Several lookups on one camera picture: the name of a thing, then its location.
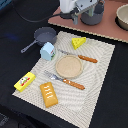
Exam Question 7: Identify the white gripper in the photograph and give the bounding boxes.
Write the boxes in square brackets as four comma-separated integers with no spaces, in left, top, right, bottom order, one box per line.
[59,0,99,24]

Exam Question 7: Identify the yellow cheese wedge toy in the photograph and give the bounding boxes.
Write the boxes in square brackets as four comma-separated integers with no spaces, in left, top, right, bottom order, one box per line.
[72,37,86,49]

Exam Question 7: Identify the white milk carton toy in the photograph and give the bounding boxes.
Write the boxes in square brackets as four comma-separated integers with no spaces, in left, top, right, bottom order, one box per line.
[40,42,55,61]

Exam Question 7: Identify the yellow butter box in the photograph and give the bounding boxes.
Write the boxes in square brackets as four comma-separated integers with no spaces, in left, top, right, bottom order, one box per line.
[14,72,36,92]

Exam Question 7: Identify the orange bread loaf toy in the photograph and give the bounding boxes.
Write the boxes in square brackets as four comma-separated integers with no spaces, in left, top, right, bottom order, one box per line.
[40,82,58,107]

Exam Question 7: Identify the dark grey pot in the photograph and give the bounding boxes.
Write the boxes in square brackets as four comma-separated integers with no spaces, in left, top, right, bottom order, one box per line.
[81,1,104,25]

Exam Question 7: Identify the pink toy stove top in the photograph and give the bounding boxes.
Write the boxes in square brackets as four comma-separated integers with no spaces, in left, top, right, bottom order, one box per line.
[48,0,128,43]

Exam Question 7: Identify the beige bowl on stove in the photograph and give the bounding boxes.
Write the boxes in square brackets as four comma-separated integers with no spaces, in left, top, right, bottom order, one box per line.
[116,4,128,30]

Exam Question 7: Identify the round wooden plate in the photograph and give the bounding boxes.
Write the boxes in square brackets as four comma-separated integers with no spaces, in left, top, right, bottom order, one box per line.
[55,55,83,78]

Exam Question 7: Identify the beige woven placemat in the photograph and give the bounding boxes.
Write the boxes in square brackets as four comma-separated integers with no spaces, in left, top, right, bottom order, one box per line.
[13,31,115,128]

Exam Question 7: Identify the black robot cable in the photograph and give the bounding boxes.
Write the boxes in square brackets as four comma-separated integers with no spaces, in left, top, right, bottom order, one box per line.
[11,0,73,24]

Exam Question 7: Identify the grey saucepan with handle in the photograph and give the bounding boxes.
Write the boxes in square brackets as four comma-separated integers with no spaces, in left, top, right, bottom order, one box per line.
[21,27,57,53]

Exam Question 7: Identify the toy knife wooden handle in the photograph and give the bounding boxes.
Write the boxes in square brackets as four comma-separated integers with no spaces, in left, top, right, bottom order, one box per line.
[58,49,98,63]

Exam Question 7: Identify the toy fork wooden handle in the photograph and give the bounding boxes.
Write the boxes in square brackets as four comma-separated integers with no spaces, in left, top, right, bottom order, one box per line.
[44,70,85,90]

